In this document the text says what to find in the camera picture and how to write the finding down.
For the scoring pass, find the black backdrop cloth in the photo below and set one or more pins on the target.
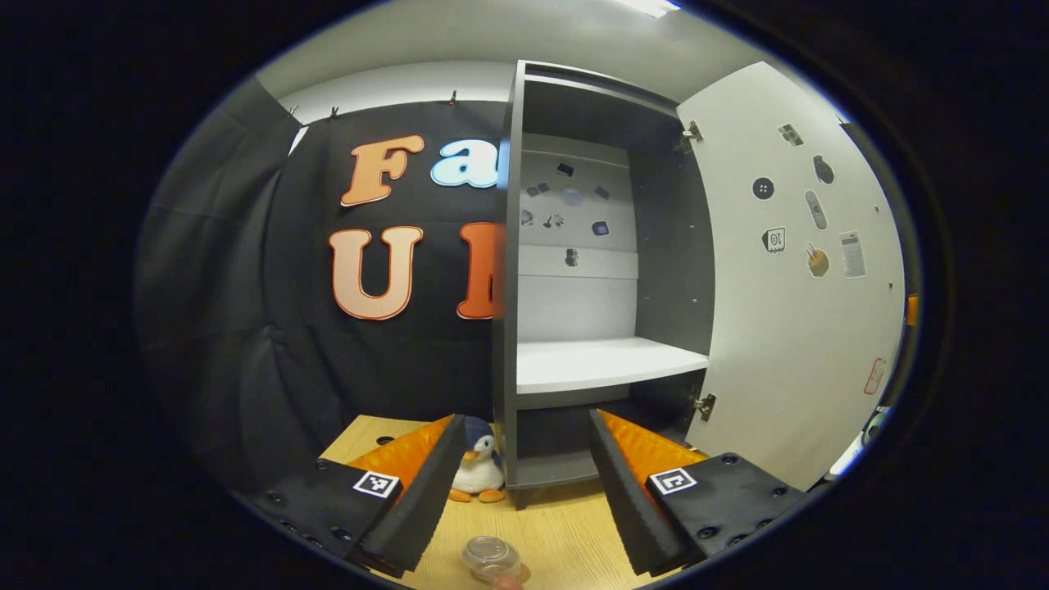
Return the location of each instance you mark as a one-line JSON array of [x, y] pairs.
[[246, 287]]

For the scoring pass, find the penguin plush toy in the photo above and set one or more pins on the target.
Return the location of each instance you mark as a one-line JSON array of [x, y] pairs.
[[479, 467]]

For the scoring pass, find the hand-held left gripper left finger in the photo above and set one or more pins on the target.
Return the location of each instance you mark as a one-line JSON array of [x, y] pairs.
[[422, 500]]

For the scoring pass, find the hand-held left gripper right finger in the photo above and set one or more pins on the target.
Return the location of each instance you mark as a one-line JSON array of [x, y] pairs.
[[627, 500]]

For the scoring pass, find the metal door hinge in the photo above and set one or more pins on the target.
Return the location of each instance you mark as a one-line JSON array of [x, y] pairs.
[[705, 406], [692, 133]]

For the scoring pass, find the grey cabinet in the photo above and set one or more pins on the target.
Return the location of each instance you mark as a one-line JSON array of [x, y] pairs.
[[672, 246]]

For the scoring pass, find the wide ceiling light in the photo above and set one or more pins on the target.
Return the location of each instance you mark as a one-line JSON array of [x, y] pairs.
[[651, 6]]

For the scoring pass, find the white cabinet door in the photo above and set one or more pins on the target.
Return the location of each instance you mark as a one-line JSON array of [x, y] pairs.
[[787, 344]]

